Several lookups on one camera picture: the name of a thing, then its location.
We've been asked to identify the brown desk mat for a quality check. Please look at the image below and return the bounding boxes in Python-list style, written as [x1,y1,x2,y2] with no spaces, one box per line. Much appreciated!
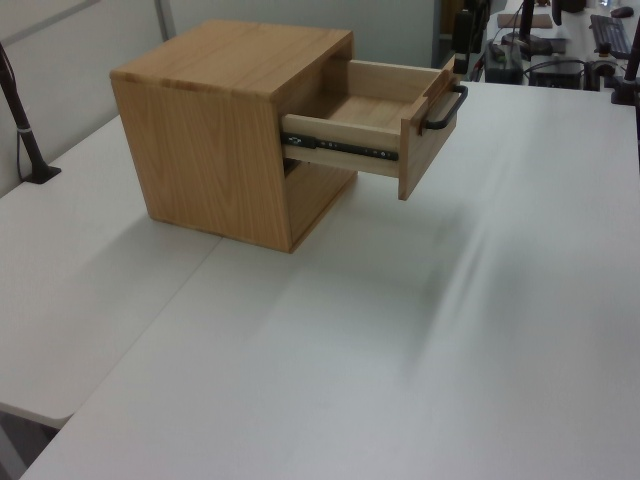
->
[496,13,552,31]

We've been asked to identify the black metal handle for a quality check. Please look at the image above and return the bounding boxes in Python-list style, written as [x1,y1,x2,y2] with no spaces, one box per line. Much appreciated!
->
[279,53,470,202]

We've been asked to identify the black desk stand with base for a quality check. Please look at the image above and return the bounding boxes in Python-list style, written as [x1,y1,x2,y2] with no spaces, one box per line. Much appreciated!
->
[499,0,552,57]

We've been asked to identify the black electronics box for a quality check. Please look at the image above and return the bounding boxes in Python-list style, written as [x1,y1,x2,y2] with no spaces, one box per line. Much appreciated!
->
[528,59,587,90]

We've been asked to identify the black computer keyboard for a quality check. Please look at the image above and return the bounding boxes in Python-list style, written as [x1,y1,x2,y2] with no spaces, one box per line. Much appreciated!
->
[589,13,634,58]

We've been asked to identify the oak wooden cabinet box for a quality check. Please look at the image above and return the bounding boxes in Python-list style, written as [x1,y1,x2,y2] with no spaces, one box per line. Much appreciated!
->
[109,18,357,255]

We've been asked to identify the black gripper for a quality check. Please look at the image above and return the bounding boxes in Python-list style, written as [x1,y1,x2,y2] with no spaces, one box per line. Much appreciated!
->
[452,8,473,75]

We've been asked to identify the dark green box device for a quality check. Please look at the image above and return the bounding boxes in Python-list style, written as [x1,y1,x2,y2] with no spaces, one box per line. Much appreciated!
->
[486,41,524,84]

